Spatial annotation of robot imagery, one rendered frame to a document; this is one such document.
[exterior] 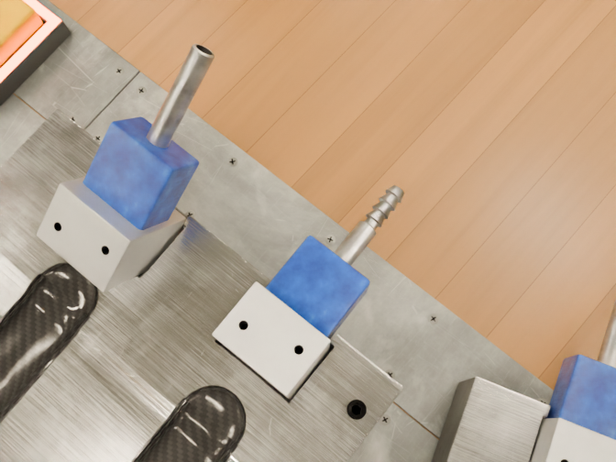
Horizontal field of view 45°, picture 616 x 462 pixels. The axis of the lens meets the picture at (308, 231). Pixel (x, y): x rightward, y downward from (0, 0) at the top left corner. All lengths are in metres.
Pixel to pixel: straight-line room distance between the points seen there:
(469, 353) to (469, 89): 0.19
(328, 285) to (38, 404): 0.17
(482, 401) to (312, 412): 0.10
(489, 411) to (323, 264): 0.13
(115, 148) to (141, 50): 0.20
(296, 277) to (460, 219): 0.17
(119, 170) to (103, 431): 0.14
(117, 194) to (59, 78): 0.21
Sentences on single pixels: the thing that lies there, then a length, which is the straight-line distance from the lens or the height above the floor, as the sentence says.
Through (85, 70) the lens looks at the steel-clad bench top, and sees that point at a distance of 0.59.
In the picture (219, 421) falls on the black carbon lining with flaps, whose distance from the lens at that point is 0.42.
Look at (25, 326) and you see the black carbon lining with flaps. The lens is 0.45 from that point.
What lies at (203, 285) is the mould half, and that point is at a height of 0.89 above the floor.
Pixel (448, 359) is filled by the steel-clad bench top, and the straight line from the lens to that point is 0.51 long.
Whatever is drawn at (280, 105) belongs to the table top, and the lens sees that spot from 0.55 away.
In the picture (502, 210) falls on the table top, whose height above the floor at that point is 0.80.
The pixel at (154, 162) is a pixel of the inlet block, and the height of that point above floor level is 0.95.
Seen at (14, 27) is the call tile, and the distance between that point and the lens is 0.58.
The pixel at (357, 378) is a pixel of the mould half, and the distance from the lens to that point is 0.41.
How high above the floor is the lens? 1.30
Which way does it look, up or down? 75 degrees down
